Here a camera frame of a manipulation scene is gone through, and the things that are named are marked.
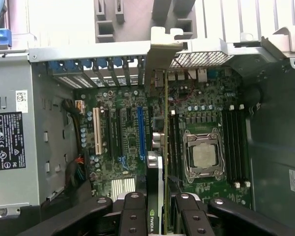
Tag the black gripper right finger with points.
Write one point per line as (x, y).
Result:
(194, 221)

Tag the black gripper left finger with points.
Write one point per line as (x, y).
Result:
(134, 216)

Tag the silver finned heat sink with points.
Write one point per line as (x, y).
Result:
(123, 186)

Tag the CPU in motherboard socket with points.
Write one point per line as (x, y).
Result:
(188, 172)

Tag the silver CPU chip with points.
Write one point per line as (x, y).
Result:
(204, 156)

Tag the green motherboard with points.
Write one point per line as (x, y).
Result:
(127, 147)

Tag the black expansion slot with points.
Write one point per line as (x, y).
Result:
(118, 137)
(109, 137)

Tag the blue expansion slot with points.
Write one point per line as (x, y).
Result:
(140, 135)

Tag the black RAM slot white clips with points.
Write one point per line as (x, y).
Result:
(244, 147)
(233, 147)

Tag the white expansion slot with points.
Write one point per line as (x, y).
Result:
(97, 132)

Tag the black silver PC case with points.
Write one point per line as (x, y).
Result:
(273, 147)

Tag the grey plastic parts rack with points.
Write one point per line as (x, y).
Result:
(105, 37)

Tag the grey power supply unit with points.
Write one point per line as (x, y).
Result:
(12, 73)

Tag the blue case latch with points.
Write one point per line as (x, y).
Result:
(3, 37)

